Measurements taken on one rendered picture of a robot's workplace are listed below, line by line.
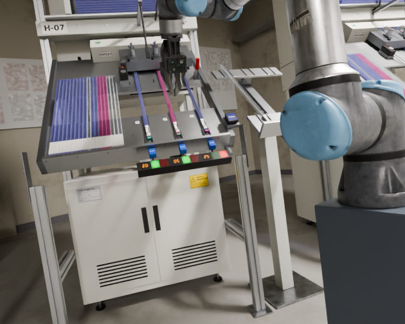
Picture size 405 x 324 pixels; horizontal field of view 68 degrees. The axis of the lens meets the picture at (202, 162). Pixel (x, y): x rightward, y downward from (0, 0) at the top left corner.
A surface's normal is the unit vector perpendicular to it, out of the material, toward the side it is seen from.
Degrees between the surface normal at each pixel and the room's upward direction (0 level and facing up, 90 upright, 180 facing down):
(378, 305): 90
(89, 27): 90
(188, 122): 43
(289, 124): 98
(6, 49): 90
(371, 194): 72
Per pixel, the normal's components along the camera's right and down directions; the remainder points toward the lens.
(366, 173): -0.73, -0.16
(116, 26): 0.22, 0.04
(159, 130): 0.06, -0.69
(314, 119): -0.81, 0.28
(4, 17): 0.58, -0.03
